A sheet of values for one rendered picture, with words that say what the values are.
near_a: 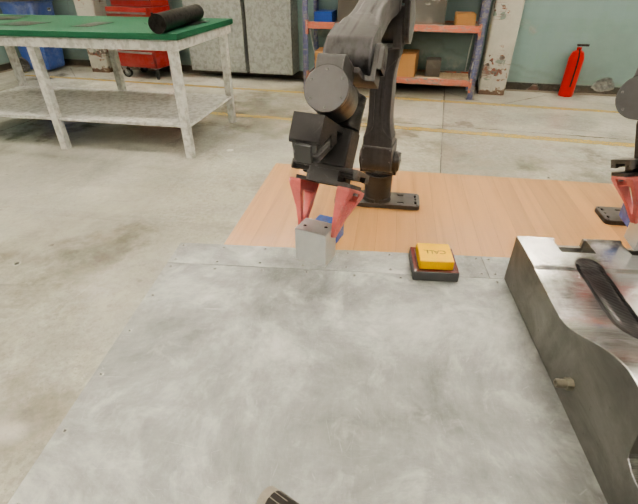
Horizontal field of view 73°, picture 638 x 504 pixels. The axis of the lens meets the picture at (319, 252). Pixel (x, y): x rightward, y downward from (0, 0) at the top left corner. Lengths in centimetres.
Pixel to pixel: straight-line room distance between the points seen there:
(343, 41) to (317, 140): 17
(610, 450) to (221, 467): 42
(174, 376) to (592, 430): 52
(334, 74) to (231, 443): 46
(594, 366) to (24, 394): 176
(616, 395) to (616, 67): 594
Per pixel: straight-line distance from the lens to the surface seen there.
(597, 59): 631
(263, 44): 615
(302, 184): 62
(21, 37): 410
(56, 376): 193
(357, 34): 66
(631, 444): 55
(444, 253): 81
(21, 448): 176
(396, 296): 75
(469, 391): 63
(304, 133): 54
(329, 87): 56
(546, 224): 107
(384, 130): 93
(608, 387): 57
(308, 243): 62
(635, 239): 83
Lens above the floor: 127
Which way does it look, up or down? 33 degrees down
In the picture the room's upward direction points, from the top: straight up
